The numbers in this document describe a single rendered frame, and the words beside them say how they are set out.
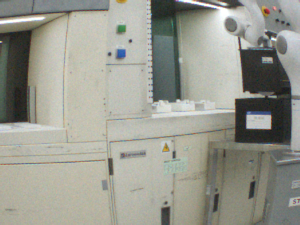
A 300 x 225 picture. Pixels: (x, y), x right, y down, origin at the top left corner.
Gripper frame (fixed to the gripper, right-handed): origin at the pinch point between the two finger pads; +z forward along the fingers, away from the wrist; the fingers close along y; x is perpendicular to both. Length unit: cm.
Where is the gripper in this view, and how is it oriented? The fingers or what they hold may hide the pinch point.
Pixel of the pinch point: (265, 35)
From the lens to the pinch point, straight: 203.1
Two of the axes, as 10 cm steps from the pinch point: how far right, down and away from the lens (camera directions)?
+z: 6.7, -0.5, 7.4
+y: 7.4, 0.1, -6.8
